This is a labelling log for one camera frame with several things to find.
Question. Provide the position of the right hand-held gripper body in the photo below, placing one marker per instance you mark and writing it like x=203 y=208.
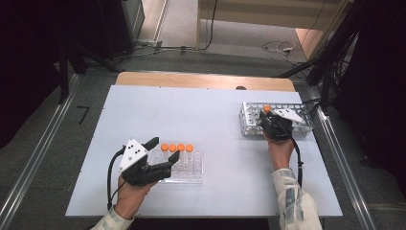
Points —
x=279 y=129

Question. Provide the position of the grey power strip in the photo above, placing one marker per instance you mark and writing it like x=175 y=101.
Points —
x=150 y=43

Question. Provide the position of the person's left hand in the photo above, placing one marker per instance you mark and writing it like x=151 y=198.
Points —
x=130 y=198

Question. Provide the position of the grey cabinet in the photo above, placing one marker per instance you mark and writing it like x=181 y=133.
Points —
x=134 y=19

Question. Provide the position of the dark curtain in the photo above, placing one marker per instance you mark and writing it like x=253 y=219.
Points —
x=379 y=80
x=28 y=64

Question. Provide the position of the clear acrylic tube rack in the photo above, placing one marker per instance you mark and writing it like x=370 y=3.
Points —
x=196 y=174

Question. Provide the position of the metal floor rail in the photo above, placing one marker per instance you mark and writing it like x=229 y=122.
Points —
x=344 y=159
x=38 y=143

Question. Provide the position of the white perforated metal tube rack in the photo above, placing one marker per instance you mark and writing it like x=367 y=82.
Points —
x=249 y=123

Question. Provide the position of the orange-capped clear tube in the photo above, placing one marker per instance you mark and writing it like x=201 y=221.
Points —
x=189 y=148
x=172 y=148
x=266 y=108
x=181 y=147
x=164 y=147

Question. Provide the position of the person's right hand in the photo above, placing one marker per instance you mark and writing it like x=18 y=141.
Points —
x=281 y=153

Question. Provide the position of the wooden table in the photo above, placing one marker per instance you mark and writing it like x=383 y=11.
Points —
x=191 y=80

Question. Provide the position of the light wooden desk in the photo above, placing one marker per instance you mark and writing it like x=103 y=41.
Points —
x=271 y=12

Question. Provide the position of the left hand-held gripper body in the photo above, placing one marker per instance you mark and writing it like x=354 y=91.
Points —
x=143 y=174

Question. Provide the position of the black metal stand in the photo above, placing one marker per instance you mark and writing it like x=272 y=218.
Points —
x=63 y=73
x=325 y=57

